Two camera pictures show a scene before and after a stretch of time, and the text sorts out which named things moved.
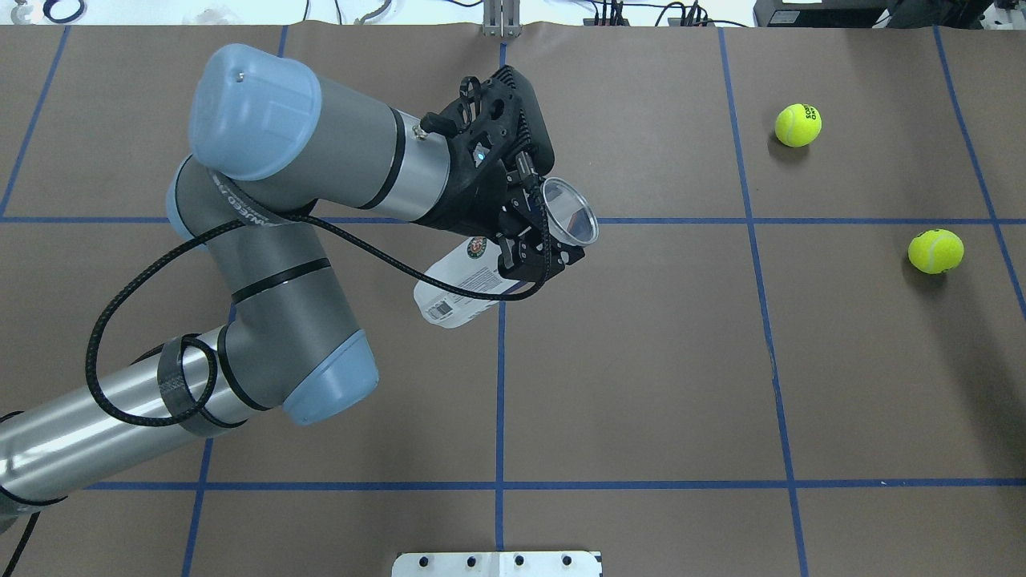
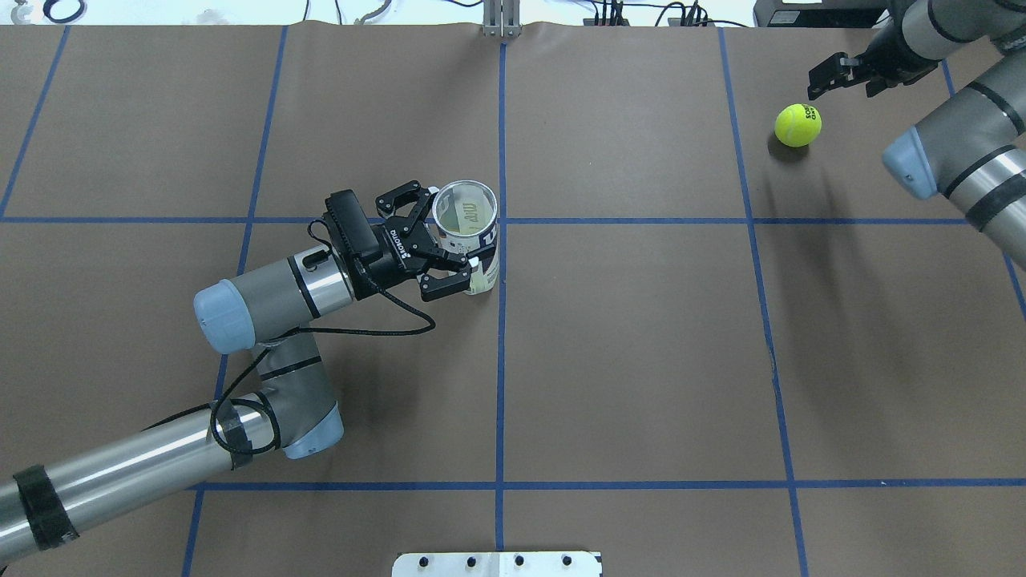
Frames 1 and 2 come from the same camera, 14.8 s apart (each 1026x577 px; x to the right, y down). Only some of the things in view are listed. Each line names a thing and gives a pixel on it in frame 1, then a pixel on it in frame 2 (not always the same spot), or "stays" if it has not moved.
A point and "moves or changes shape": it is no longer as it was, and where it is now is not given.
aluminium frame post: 502,18 stays
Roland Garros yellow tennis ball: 797,125 stays
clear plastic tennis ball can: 571,216 moves or changes shape
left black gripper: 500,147 → 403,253
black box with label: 822,14 stays
